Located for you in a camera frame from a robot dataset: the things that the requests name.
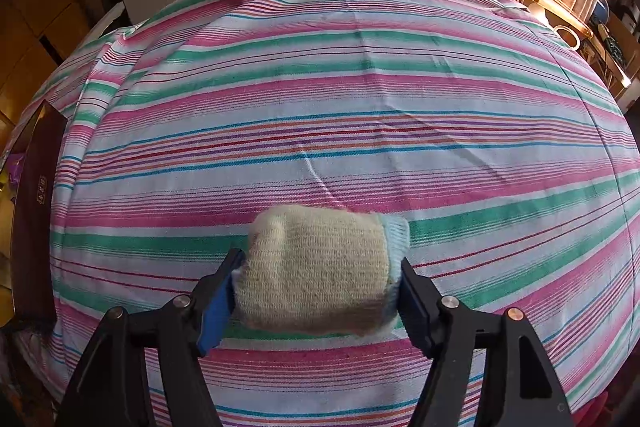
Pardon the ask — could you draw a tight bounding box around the cream sock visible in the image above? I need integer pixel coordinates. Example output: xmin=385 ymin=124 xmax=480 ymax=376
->
xmin=233 ymin=205 xmax=410 ymax=336

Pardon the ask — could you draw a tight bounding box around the wooden wardrobe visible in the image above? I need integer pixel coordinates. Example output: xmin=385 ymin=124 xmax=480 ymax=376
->
xmin=1 ymin=0 xmax=91 ymax=130

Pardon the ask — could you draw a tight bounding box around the striped bed sheet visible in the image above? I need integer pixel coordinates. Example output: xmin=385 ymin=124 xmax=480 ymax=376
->
xmin=14 ymin=0 xmax=640 ymax=427

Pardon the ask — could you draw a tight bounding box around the white tape roll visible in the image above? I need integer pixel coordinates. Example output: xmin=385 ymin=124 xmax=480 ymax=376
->
xmin=553 ymin=25 xmax=582 ymax=51

